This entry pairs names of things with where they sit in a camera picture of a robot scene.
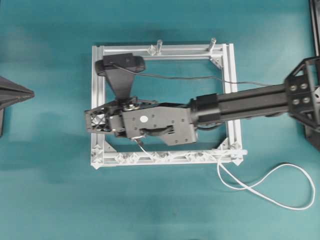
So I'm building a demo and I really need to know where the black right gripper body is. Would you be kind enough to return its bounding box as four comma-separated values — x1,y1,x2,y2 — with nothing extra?
83,96,158,139

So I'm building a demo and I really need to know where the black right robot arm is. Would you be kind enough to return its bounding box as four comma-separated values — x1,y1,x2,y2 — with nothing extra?
84,53,320,146

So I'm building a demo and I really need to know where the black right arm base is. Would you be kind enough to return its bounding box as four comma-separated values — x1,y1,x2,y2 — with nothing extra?
304,125,320,151

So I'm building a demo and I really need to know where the steel pin far middle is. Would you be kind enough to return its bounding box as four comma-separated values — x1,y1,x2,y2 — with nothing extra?
156,39,163,55

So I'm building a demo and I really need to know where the steel pin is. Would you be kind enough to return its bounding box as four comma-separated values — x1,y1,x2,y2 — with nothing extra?
207,37,217,53
156,39,163,55

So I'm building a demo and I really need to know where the steel pin far right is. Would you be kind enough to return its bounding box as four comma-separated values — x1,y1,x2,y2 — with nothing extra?
207,37,217,53

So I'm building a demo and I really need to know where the thin black camera cable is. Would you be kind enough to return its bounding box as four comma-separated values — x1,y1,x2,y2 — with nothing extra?
112,63,286,87

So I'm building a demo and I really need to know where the square aluminium extrusion frame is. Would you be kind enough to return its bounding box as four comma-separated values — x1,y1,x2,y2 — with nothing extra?
85,41,247,169

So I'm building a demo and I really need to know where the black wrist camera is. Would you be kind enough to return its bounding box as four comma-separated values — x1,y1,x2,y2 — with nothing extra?
94,53,146,77

